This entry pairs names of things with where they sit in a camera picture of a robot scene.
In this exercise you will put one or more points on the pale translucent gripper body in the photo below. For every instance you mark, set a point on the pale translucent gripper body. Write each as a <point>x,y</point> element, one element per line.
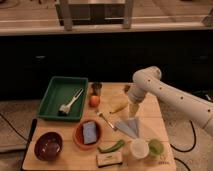
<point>133,108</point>

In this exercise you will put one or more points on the yellow banana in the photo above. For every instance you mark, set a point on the yellow banana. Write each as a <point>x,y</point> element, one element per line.
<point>118,107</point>

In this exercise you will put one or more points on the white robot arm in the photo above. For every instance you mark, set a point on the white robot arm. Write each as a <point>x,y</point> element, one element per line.
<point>195,108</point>

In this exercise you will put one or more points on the purple bowl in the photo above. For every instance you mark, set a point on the purple bowl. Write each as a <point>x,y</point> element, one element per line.
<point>48,146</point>

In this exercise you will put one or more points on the grey blue folded cloth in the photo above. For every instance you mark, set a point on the grey blue folded cloth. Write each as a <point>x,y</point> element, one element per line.
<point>128,127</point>

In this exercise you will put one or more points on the metal fork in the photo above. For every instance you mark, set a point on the metal fork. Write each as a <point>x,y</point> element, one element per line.
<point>100,114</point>

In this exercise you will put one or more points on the green pepper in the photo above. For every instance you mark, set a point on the green pepper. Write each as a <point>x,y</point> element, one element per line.
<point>113,148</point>

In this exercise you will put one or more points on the orange peach fruit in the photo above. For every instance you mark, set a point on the orange peach fruit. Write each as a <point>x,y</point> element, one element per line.
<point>94,101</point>

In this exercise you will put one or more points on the wooden cutting board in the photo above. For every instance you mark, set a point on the wooden cutting board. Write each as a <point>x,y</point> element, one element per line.
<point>72,158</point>

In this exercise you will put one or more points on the white round cup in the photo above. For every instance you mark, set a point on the white round cup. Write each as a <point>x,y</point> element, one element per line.
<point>139,148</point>

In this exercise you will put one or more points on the dark metal cup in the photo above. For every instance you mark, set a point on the dark metal cup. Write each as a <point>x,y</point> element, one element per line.
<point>96,86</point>

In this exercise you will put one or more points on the green lime cup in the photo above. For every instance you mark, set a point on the green lime cup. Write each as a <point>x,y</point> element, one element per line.
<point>156,147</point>

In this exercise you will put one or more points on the blue sponge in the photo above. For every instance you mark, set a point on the blue sponge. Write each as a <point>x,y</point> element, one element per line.
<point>89,132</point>

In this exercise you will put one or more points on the beige rectangular block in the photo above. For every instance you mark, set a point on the beige rectangular block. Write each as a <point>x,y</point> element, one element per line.
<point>108,159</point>

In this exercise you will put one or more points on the orange plate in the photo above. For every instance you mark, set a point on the orange plate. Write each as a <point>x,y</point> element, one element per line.
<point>78,135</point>

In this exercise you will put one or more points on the white dish brush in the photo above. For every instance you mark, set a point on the white dish brush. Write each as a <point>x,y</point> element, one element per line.
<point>65,108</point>

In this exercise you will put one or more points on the green plastic tray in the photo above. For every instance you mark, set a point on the green plastic tray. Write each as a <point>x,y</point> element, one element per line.
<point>60,91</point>

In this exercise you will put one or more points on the black handle at board edge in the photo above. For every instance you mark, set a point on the black handle at board edge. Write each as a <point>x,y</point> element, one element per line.
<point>31,133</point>

